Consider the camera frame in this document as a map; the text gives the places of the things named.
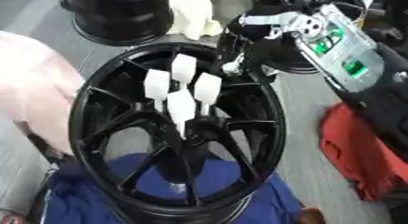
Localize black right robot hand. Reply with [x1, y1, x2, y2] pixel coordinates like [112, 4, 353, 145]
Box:
[215, 10, 303, 83]

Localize white pin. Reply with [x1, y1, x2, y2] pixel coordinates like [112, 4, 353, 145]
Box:
[192, 72, 223, 117]
[170, 53, 199, 91]
[166, 89, 198, 140]
[143, 68, 172, 113]

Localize black spoked wheel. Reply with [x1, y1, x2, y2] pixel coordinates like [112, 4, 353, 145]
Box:
[66, 42, 289, 224]

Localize cream plastic object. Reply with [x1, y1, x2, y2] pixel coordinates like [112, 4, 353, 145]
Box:
[166, 0, 225, 40]

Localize red cloth bag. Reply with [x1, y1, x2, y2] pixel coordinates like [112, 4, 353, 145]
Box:
[317, 102, 408, 202]

